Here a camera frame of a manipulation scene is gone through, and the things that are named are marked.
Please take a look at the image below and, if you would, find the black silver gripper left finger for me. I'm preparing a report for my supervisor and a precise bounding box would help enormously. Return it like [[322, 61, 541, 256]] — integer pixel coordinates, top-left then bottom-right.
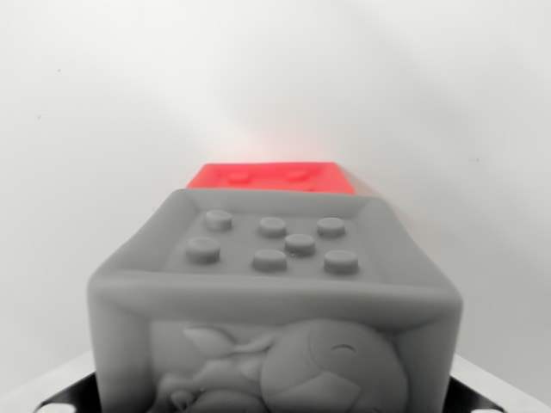
[[0, 348, 102, 413]]

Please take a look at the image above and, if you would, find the black silver gripper right finger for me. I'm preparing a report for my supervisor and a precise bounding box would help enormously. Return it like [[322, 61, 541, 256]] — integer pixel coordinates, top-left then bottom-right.
[[445, 354, 551, 413]]

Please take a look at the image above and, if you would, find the gray embossed rubber cube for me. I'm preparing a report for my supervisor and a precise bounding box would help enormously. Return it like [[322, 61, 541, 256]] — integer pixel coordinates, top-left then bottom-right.
[[85, 188, 464, 413]]

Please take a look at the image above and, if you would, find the red rubber cube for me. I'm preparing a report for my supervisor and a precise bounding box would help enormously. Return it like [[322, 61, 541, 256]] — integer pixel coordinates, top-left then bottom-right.
[[185, 161, 358, 197]]

